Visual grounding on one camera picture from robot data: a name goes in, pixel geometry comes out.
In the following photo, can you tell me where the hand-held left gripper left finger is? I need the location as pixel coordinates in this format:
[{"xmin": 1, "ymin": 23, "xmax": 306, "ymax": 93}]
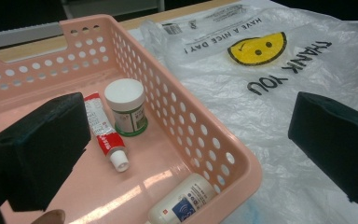
[{"xmin": 0, "ymin": 91, "xmax": 92, "ymax": 213}]

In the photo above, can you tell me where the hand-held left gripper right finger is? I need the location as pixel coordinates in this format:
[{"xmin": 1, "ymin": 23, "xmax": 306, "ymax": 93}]
[{"xmin": 287, "ymin": 91, "xmax": 358, "ymax": 204}]

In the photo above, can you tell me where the red and white tube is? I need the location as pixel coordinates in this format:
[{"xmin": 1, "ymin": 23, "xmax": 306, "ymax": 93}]
[{"xmin": 83, "ymin": 91, "xmax": 131, "ymax": 173}]

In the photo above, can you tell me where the clear plastic bag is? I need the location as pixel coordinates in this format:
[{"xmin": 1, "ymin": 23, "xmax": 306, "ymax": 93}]
[{"xmin": 127, "ymin": 0, "xmax": 358, "ymax": 224}]

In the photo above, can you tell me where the white jar with green label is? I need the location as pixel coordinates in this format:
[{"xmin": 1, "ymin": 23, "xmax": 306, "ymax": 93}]
[{"xmin": 103, "ymin": 77, "xmax": 149, "ymax": 138}]

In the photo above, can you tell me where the pink perforated plastic basket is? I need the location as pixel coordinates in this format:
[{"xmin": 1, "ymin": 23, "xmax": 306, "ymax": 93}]
[{"xmin": 0, "ymin": 13, "xmax": 264, "ymax": 224}]

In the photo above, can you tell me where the white bottle with blue label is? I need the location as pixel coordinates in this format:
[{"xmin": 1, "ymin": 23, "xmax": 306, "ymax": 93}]
[{"xmin": 147, "ymin": 173, "xmax": 218, "ymax": 224}]

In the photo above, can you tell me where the white-framed desk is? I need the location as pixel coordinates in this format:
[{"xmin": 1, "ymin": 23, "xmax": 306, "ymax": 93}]
[{"xmin": 60, "ymin": 0, "xmax": 166, "ymax": 19}]

